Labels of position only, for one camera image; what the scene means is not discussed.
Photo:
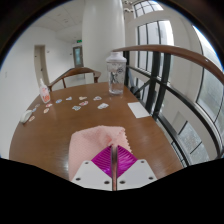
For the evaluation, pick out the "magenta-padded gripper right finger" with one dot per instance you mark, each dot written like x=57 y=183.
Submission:
x=136 y=174

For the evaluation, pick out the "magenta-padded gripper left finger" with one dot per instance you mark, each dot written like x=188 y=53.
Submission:
x=90 y=175

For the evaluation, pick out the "white paper sheet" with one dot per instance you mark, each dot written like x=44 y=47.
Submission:
x=138 y=110

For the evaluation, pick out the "small colourful sticker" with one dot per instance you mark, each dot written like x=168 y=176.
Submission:
x=97 y=98
x=46 y=110
x=83 y=103
x=69 y=98
x=49 y=105
x=103 y=106
x=82 y=98
x=58 y=101
x=76 y=108
x=31 y=118

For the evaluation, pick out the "small white rounded object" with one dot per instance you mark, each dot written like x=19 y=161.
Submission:
x=25 y=116

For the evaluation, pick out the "white spray bottle orange label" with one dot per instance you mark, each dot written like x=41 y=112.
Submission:
x=44 y=94

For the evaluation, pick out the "wooden handrail black metal railing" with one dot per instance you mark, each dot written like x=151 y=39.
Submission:
x=160 y=83

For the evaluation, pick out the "clear shaker bottle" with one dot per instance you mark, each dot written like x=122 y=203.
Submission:
x=116 y=75

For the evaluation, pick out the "wooden chair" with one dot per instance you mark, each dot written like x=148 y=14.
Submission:
x=74 y=72

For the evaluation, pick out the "grey door with window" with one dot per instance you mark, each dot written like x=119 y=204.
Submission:
x=78 y=56

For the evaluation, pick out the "green exit sign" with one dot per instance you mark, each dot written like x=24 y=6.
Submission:
x=79 y=41

